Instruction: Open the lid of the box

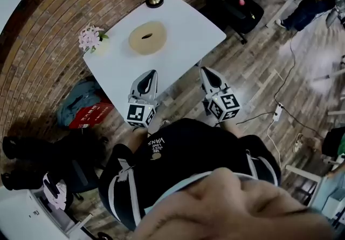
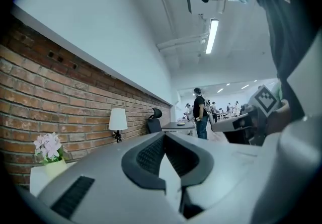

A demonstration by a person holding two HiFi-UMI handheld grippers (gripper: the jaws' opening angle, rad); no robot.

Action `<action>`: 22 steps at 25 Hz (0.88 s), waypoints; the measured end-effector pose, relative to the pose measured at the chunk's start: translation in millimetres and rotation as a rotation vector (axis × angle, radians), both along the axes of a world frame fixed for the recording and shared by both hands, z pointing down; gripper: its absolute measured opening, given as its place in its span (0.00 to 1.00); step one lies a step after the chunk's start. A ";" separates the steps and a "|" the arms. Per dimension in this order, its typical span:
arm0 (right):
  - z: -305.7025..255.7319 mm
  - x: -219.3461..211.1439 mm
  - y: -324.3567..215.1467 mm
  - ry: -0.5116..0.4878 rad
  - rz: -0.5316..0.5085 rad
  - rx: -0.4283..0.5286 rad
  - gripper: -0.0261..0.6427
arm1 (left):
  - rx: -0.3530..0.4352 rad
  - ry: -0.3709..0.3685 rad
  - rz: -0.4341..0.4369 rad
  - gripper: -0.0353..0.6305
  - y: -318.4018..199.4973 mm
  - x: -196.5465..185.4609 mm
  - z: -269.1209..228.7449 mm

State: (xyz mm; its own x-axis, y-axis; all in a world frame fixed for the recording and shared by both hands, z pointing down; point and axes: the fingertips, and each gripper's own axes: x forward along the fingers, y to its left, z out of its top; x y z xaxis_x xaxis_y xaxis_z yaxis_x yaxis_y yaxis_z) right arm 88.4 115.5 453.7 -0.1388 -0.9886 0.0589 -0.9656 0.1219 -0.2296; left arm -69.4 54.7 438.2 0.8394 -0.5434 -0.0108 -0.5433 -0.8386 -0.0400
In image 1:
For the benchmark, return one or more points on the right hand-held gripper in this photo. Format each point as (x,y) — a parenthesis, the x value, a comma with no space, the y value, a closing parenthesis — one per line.
(223,106)

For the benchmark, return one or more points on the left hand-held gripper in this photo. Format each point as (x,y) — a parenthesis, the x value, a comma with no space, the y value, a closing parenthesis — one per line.
(137,115)

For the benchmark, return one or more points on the person's left forearm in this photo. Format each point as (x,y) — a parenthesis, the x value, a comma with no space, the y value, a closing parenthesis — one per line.
(140,139)

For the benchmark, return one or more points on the person's right forearm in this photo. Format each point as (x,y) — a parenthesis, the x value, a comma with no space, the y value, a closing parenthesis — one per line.
(229,128)

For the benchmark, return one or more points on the black office chair with armrests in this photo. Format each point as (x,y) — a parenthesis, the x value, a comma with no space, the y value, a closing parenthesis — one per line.
(234,17)

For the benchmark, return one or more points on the blue and red bag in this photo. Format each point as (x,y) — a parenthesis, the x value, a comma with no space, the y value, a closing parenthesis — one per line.
(78,97)

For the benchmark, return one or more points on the pink flowers in white vase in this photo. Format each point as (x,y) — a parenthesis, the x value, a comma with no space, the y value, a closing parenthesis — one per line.
(90,38)

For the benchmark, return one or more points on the white power strip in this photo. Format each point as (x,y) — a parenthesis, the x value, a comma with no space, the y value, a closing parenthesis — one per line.
(278,111)

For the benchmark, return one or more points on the person's black shirt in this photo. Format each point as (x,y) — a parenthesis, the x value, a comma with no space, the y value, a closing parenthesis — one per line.
(194,152)

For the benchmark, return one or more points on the yellow pen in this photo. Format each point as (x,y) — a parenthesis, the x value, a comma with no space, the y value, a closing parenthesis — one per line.
(252,15)

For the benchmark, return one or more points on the small red ball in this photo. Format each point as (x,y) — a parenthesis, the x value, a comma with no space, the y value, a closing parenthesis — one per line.
(242,2)

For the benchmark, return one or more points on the person's face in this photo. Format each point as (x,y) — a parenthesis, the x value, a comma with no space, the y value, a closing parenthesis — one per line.
(229,206)

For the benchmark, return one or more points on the pink and black device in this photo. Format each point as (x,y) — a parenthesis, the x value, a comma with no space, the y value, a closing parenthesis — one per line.
(54,193)

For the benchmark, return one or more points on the white cabinet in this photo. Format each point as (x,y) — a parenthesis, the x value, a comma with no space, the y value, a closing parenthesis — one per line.
(16,217)

